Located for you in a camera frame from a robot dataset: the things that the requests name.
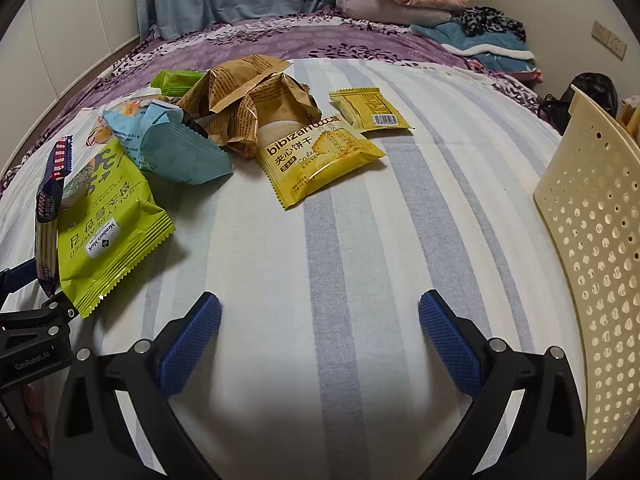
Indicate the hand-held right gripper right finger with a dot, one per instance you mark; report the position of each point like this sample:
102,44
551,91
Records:
447,345

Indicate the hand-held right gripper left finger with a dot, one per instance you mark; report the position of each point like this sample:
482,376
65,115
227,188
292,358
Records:
192,345

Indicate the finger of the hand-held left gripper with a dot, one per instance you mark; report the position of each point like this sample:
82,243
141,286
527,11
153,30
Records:
20,275
47,316

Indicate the blue striped cracker packet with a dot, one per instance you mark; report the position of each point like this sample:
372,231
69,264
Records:
50,200

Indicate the lime green seaweed packet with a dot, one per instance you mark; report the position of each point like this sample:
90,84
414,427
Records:
115,220

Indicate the cream perforated plastic basket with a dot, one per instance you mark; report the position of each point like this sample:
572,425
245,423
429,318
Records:
590,220

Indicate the light blue snack packet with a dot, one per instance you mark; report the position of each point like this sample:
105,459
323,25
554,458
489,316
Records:
170,155

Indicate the large yellow biscuit packet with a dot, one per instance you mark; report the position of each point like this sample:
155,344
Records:
310,160

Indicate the brown snack packet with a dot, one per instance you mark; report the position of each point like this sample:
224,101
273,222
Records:
285,100
235,130
250,67

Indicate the small green snack packet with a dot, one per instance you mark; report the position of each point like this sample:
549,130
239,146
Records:
175,81

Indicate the small yellow snack packet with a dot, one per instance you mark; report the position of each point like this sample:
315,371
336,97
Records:
365,110

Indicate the striped bed cover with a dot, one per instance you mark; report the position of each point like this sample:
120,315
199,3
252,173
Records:
325,260

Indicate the white wardrobe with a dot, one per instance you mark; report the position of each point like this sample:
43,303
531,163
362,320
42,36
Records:
75,25

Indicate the black backpack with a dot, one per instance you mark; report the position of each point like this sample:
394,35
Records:
592,90

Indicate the blue fleece blanket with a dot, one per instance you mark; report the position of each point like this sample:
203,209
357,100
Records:
480,52

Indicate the purple floral bedsheet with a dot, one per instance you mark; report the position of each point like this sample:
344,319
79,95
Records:
225,45

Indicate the leopard print cloth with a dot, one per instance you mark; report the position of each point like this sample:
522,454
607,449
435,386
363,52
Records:
490,22

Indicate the mauve folded quilt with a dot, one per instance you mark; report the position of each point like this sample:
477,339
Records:
380,10

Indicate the white wall socket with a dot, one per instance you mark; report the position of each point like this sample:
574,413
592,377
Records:
618,46
600,31

